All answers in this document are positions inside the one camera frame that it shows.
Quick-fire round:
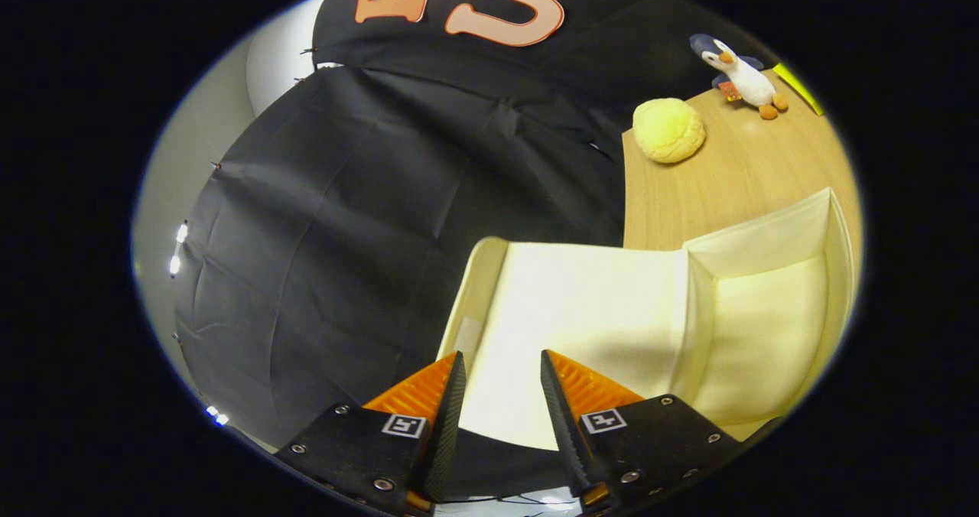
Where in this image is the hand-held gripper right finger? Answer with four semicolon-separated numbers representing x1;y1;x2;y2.
542;350;741;515

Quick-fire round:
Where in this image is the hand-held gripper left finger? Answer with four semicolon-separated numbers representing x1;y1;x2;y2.
275;351;467;515

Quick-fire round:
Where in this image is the cream fabric storage box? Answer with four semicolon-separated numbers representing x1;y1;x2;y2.
436;187;856;453

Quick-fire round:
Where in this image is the yellow bun plush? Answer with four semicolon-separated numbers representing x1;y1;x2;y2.
632;97;707;164

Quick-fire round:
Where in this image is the penguin plush toy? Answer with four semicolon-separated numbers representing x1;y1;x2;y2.
688;33;789;121

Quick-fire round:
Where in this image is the yellow book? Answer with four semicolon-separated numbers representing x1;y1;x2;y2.
771;62;825;117

